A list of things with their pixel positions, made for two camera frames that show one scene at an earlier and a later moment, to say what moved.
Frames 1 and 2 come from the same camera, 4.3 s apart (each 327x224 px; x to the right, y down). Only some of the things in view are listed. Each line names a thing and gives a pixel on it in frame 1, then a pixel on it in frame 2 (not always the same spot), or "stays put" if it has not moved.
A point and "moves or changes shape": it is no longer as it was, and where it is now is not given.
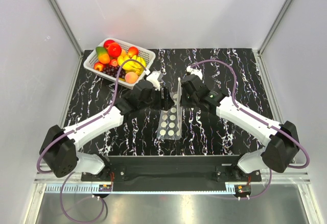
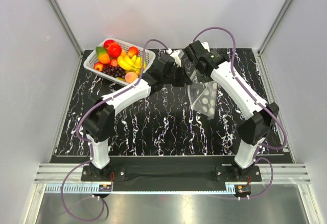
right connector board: (243, 189) stays put
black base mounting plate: (172, 173) stays put
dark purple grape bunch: (114, 71) stays put
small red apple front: (98, 66) stays put
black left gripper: (165, 104) -> (184, 79)
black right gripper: (183, 103) -> (206, 77)
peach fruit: (131, 77) stays put
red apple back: (107, 42) stays put
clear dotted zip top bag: (169, 124) moves or changes shape
